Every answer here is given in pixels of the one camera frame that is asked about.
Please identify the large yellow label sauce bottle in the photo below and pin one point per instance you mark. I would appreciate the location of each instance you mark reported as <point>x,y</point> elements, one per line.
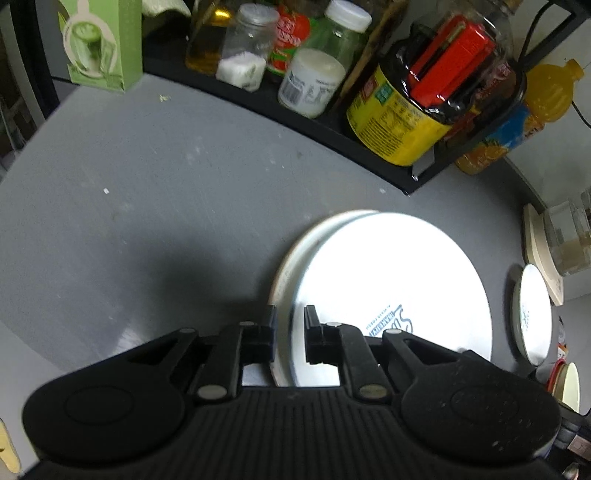
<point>392,120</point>

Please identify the red and black bowl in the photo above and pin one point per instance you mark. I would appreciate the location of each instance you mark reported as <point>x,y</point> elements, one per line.
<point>555,376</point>

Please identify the orange juice bottle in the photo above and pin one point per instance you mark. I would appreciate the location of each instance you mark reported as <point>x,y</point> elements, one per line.
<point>549,92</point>

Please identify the glass kettle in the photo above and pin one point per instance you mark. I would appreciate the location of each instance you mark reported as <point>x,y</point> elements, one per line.
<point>570,235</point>

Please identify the deep white plate blue print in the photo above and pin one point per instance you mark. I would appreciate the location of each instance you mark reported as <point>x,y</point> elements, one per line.
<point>392,272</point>

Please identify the oil bottle with white spout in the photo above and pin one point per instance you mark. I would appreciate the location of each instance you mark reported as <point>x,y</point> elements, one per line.
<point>203,46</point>

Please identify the glass salt jar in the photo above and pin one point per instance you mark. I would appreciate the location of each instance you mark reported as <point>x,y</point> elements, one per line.
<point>244,55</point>

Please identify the white labelled jar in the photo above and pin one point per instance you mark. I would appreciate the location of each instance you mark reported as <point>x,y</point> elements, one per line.
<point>311,85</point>

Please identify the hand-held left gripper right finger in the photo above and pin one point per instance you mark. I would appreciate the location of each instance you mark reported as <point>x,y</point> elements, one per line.
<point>310,334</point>

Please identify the cream bowl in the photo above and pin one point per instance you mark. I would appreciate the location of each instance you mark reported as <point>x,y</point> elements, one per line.
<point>571,385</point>

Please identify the cream kettle base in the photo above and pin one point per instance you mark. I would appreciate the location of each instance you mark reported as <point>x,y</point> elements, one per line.
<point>535,244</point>

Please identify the green jar with white cap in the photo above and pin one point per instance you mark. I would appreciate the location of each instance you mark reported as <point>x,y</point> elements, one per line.
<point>344,27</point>

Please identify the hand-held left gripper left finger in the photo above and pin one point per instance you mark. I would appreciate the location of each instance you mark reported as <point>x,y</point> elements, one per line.
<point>273,334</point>

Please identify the white plate patterned rim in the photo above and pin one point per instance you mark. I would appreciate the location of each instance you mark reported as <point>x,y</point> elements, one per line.
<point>280,286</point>

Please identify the red label bottle green cap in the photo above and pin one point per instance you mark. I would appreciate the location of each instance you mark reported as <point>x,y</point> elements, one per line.
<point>288,41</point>

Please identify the black metal rack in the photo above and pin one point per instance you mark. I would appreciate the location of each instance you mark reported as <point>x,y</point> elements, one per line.
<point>323,134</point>

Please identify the small white plate blue print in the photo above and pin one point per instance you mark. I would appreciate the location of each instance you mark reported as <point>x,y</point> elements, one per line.
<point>533,318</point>

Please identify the green carton box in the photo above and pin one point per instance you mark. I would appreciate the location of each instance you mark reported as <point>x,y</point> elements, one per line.
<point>104,50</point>

